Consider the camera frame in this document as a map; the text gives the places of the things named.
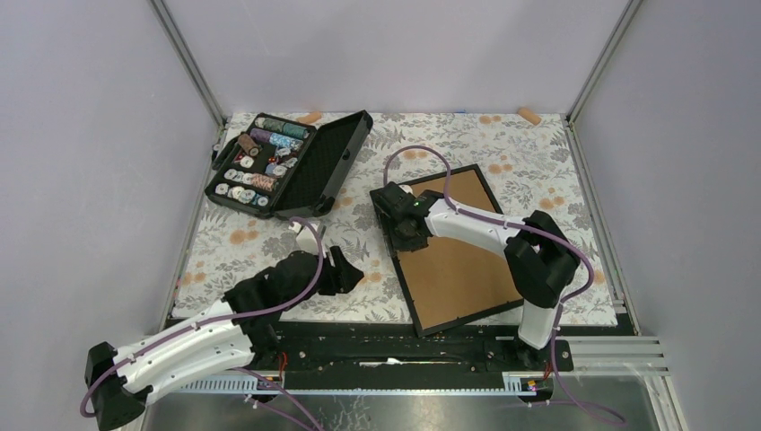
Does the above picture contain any black open poker chip case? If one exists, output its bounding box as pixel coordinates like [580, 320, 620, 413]
[205, 110, 373, 220]

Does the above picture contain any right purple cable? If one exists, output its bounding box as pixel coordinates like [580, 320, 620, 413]
[382, 145, 628, 429]

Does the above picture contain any white slotted cable duct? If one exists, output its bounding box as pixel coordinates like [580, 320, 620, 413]
[172, 374, 538, 397]

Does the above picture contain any wooden cork piece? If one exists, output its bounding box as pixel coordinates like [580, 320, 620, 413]
[517, 107, 542, 126]
[297, 111, 323, 125]

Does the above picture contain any floral patterned table mat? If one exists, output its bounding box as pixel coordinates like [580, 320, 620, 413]
[170, 113, 617, 326]

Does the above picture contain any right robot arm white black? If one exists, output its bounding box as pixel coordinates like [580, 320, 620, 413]
[370, 182, 582, 370]

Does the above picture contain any black picture frame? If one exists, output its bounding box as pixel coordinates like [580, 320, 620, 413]
[368, 163, 534, 338]

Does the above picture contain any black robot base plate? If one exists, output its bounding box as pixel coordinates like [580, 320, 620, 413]
[163, 318, 635, 391]

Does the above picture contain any left wooden cork piece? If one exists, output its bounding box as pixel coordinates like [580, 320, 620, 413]
[297, 111, 323, 125]

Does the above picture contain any right wooden cork piece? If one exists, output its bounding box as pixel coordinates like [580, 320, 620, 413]
[517, 107, 542, 126]

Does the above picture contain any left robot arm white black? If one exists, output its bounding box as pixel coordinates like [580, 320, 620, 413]
[79, 217, 364, 430]

